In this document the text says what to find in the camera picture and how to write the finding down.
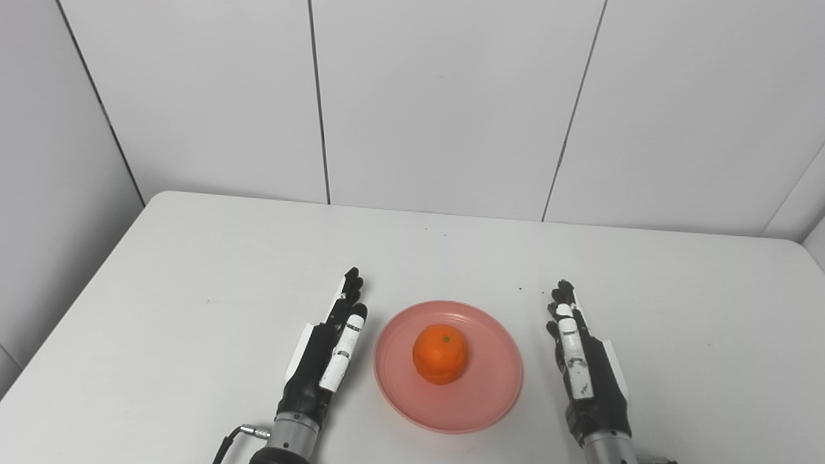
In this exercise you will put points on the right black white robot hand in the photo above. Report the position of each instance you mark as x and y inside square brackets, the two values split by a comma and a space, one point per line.
[596, 386]

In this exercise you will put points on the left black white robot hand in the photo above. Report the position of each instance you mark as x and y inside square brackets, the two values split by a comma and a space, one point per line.
[312, 374]

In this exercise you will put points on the orange fruit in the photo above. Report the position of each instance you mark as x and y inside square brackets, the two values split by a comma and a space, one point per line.
[440, 354]

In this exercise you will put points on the pink round plate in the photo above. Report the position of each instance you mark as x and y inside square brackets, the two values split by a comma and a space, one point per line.
[451, 403]

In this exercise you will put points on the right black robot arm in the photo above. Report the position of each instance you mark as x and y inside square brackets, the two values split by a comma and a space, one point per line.
[609, 451]

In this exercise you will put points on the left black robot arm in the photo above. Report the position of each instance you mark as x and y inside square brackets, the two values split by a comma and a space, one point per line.
[287, 444]

